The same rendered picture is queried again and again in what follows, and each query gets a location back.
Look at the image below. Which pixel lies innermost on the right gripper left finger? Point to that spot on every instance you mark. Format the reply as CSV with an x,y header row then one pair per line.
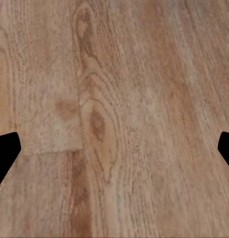
x,y
9,150

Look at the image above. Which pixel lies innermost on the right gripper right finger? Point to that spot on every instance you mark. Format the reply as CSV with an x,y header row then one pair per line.
x,y
223,146

